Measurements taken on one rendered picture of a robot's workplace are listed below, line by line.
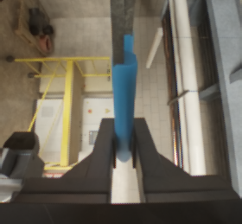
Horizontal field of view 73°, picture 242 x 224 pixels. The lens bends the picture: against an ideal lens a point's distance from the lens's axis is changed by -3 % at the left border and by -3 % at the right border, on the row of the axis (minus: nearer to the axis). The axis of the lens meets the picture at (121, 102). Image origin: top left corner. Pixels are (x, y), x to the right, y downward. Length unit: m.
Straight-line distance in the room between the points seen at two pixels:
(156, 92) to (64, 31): 3.16
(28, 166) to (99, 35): 4.98
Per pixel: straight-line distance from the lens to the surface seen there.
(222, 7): 4.06
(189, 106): 3.20
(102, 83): 4.11
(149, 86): 4.52
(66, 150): 2.84
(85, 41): 5.10
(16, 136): 0.37
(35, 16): 4.26
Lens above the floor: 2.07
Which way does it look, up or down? level
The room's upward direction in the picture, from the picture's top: 89 degrees clockwise
